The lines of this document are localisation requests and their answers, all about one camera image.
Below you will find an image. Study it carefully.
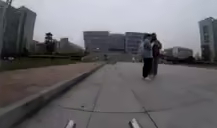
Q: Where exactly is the wide grey central building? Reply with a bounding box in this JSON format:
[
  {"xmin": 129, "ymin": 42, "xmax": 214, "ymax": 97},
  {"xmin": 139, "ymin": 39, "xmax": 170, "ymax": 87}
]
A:
[{"xmin": 82, "ymin": 30, "xmax": 148, "ymax": 55}]

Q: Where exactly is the grey concrete pavement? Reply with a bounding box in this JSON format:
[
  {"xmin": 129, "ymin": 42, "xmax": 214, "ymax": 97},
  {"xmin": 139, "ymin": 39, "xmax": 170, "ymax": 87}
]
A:
[{"xmin": 14, "ymin": 61, "xmax": 217, "ymax": 128}]

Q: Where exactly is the person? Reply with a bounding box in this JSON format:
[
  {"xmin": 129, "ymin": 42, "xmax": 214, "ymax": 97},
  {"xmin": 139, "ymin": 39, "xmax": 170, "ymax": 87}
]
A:
[
  {"xmin": 141, "ymin": 33, "xmax": 154, "ymax": 81},
  {"xmin": 149, "ymin": 32, "xmax": 163, "ymax": 77}
]

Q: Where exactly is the low grey building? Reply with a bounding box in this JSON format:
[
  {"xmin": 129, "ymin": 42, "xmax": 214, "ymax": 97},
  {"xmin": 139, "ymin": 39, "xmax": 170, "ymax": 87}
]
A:
[{"xmin": 29, "ymin": 37, "xmax": 86, "ymax": 56}]

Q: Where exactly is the dark tree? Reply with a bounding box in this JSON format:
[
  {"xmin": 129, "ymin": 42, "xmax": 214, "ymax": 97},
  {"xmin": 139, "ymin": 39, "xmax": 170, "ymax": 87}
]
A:
[{"xmin": 44, "ymin": 32, "xmax": 55, "ymax": 56}]

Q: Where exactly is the robot's own part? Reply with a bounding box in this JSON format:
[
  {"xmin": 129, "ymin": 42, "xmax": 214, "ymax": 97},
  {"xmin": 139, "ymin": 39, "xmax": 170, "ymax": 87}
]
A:
[
  {"xmin": 65, "ymin": 119, "xmax": 76, "ymax": 128},
  {"xmin": 128, "ymin": 118, "xmax": 142, "ymax": 128}
]

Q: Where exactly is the grey stone kerb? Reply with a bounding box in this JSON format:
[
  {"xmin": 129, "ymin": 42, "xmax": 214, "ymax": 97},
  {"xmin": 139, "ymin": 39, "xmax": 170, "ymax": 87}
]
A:
[{"xmin": 0, "ymin": 63, "xmax": 107, "ymax": 128}]

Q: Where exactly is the low white building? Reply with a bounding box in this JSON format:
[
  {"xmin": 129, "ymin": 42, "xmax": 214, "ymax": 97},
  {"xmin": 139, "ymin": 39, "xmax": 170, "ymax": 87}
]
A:
[{"xmin": 163, "ymin": 46, "xmax": 194, "ymax": 61}]

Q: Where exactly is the grass strip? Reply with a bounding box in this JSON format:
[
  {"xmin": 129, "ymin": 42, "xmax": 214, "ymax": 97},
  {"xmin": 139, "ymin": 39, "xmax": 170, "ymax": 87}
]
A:
[{"xmin": 0, "ymin": 57, "xmax": 84, "ymax": 72}]

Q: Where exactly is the reddish brown brick strip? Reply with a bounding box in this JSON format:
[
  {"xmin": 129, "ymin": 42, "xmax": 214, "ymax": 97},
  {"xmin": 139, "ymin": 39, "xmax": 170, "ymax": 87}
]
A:
[{"xmin": 0, "ymin": 61, "xmax": 103, "ymax": 109}]

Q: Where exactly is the tall grey building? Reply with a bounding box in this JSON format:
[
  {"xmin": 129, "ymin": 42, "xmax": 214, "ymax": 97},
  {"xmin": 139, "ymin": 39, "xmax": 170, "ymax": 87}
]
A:
[{"xmin": 0, "ymin": 1, "xmax": 38, "ymax": 58}]

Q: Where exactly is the tall pale building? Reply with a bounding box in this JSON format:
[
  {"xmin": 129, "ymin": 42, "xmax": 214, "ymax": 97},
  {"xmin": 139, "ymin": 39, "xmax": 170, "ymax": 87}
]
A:
[{"xmin": 197, "ymin": 15, "xmax": 217, "ymax": 63}]

